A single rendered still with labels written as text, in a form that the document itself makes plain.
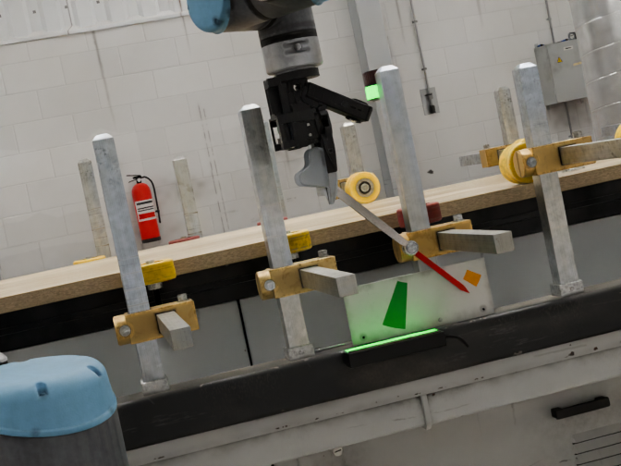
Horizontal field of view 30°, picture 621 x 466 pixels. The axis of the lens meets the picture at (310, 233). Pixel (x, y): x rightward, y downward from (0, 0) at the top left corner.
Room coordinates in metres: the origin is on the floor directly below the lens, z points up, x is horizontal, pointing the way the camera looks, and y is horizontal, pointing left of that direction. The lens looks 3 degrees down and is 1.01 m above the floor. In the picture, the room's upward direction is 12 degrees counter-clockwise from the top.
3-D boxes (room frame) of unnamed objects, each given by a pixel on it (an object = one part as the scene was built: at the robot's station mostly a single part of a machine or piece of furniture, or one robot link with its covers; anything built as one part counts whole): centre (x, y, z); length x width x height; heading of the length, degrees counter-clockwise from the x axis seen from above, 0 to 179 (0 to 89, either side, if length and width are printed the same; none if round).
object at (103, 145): (1.92, 0.31, 0.90); 0.03 x 0.03 x 0.48; 11
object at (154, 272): (2.04, 0.29, 0.85); 0.08 x 0.08 x 0.11
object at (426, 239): (2.03, -0.21, 0.85); 0.13 x 0.06 x 0.05; 101
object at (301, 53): (1.81, -0.03, 1.19); 0.10 x 0.09 x 0.05; 12
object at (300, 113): (1.81, -0.02, 1.10); 0.09 x 0.08 x 0.12; 102
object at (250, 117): (1.97, 0.06, 0.90); 0.03 x 0.03 x 0.48; 11
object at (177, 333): (1.85, 0.25, 0.81); 0.43 x 0.03 x 0.04; 11
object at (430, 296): (1.99, -0.16, 0.75); 0.26 x 0.01 x 0.10; 101
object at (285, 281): (1.98, 0.04, 0.84); 0.13 x 0.06 x 0.05; 101
